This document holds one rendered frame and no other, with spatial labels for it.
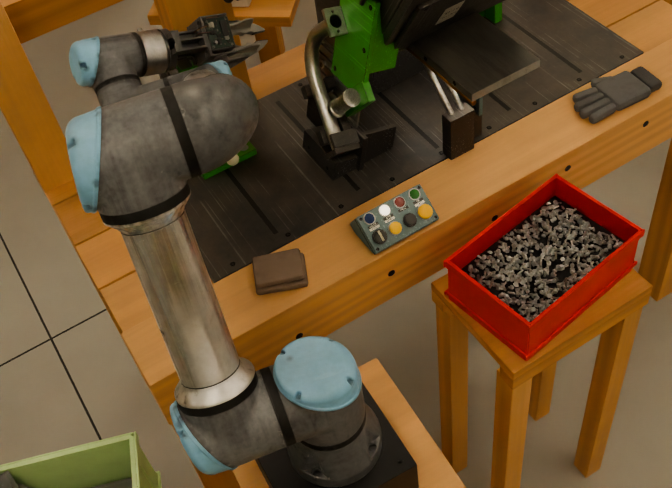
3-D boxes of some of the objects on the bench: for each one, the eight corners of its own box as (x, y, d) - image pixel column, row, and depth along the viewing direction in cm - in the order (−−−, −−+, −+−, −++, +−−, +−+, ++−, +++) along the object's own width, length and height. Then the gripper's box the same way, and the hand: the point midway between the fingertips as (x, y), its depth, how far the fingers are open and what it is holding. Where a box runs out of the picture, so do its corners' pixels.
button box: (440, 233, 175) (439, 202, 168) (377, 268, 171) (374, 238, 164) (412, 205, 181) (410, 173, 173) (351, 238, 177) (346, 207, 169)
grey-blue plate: (484, 136, 186) (485, 85, 175) (476, 140, 186) (477, 89, 175) (457, 113, 192) (456, 62, 181) (449, 116, 191) (448, 66, 181)
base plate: (643, 59, 199) (644, 51, 198) (216, 288, 170) (214, 281, 169) (523, -22, 225) (524, -29, 223) (133, 166, 195) (131, 159, 194)
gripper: (180, 70, 146) (288, 51, 157) (163, 12, 146) (273, -3, 157) (163, 83, 154) (268, 64, 164) (147, 28, 153) (253, 13, 164)
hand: (257, 37), depth 162 cm, fingers closed
